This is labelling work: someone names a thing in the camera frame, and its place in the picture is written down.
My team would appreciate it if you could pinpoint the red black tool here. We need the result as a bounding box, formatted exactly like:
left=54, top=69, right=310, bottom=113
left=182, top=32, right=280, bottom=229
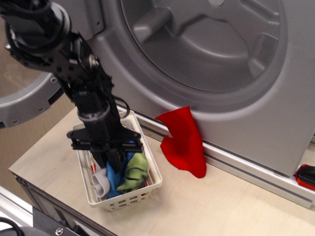
left=295, top=164, right=315, bottom=191

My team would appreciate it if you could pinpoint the black braided cable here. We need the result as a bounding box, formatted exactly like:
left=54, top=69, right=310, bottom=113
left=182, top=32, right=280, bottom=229
left=0, top=216, right=24, bottom=236

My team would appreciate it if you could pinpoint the bright blue cloth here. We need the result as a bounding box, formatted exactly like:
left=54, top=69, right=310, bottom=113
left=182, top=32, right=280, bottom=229
left=106, top=152, right=135, bottom=199

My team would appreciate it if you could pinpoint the large red cloth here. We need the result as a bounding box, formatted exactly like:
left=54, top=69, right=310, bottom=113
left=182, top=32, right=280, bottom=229
left=155, top=106, right=207, bottom=178

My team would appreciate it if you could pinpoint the grey toy washing machine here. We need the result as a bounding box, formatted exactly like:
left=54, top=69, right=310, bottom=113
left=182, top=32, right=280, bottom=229
left=82, top=0, right=315, bottom=177

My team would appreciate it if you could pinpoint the black metal bracket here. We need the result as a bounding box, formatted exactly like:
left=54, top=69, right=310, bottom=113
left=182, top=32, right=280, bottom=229
left=32, top=206, right=88, bottom=236

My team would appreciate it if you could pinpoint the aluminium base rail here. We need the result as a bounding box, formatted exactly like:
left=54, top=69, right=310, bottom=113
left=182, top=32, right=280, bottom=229
left=72, top=86, right=315, bottom=209

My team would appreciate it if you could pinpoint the round grey machine door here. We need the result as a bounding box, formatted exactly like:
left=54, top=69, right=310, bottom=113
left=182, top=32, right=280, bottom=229
left=0, top=73, right=64, bottom=129

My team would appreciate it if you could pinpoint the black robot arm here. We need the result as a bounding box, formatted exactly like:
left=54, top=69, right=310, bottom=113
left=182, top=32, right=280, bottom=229
left=0, top=0, right=142, bottom=172

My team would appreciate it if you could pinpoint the white grey cloth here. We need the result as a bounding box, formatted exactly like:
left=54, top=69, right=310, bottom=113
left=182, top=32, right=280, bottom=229
left=92, top=168, right=110, bottom=199

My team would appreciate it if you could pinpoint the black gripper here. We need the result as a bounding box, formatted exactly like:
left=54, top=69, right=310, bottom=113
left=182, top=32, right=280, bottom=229
left=67, top=112, right=143, bottom=173

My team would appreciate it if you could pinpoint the light green cloth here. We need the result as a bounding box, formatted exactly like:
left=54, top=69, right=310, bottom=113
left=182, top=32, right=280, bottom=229
left=116, top=152, right=149, bottom=194

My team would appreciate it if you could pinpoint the white plastic laundry basket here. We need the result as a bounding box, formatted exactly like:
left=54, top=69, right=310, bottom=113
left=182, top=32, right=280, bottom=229
left=77, top=111, right=162, bottom=211

